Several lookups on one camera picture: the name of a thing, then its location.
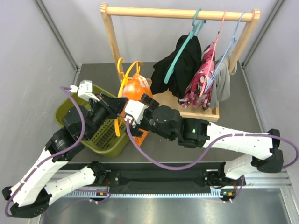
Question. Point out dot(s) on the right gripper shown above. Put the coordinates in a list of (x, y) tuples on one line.
[(151, 103)]

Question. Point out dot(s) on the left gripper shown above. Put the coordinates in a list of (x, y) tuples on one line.
[(114, 106)]

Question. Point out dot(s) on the orange trousers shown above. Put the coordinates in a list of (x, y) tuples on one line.
[(135, 88)]

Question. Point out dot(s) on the yellow orange hanger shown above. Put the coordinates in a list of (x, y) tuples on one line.
[(123, 79)]

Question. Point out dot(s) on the pink camouflage trousers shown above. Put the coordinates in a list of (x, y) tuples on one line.
[(193, 90)]

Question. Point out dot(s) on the black trousers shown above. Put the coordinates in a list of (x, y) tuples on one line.
[(185, 68)]

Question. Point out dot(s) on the pink hanger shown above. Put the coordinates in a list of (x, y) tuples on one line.
[(212, 56)]

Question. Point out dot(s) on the teal hanger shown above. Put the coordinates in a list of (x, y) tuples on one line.
[(195, 31)]

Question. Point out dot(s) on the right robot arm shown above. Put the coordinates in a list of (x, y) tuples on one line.
[(260, 151)]

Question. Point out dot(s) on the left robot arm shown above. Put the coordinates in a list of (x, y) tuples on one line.
[(34, 193)]

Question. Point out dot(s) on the grey trousers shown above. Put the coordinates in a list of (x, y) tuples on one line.
[(221, 85)]

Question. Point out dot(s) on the blue hanger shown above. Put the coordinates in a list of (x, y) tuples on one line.
[(232, 42)]

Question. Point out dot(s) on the wooden clothes rack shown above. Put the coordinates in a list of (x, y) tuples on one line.
[(166, 98)]

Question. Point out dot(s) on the olive green plastic basket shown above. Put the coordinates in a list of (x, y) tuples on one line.
[(100, 136)]

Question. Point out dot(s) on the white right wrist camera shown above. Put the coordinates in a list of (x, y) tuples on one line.
[(134, 110)]

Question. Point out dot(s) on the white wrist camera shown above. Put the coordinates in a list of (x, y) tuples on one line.
[(84, 90), (134, 110)]

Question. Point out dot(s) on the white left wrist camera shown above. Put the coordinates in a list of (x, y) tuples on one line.
[(84, 90)]

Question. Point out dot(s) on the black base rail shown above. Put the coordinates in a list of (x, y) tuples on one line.
[(164, 181)]

